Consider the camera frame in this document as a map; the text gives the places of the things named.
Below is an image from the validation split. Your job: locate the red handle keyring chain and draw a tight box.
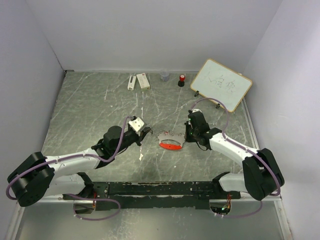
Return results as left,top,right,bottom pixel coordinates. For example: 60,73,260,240
157,130,186,151

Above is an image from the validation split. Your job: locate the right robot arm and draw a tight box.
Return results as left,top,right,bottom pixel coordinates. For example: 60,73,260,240
185,109,285,201

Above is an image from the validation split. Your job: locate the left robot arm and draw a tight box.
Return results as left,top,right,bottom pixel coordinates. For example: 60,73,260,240
6,126,152,207

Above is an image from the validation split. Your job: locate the white stapler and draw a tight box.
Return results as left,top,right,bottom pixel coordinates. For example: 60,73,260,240
127,75,137,91

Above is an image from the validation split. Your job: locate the red black stamp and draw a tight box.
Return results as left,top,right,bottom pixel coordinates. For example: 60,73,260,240
178,74,186,87

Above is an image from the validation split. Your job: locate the white staples box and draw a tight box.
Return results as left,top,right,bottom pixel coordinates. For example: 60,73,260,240
136,73,151,91

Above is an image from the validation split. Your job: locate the clear paperclip jar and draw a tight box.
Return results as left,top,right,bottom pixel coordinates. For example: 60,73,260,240
160,69,170,82

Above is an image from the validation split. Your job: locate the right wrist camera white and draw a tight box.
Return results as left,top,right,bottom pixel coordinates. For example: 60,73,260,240
191,108,202,113

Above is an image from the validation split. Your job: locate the small whiteboard wood frame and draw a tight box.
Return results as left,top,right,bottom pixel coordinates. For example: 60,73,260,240
190,58,253,113

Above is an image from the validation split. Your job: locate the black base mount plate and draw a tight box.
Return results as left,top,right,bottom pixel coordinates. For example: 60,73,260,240
62,181,242,211

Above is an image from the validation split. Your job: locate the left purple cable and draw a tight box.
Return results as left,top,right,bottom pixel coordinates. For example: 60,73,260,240
5,115,136,221

